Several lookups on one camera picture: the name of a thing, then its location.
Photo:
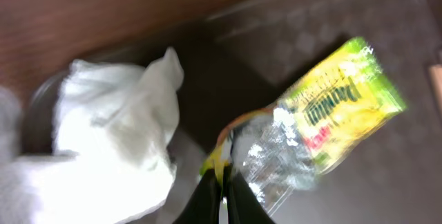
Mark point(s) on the yellow green snack wrapper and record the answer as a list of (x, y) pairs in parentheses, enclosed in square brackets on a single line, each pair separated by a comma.
[(339, 102)]

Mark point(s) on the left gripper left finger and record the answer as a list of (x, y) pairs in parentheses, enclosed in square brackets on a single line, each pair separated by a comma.
[(204, 204)]

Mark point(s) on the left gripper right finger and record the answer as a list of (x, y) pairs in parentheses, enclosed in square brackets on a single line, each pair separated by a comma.
[(242, 205)]

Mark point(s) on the white tissue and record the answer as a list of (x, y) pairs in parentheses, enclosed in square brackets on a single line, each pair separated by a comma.
[(113, 124)]

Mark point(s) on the brown serving tray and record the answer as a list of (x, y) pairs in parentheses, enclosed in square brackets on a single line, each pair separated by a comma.
[(239, 55)]

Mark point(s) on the wooden chopstick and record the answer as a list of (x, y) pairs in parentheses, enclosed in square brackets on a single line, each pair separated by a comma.
[(435, 73)]

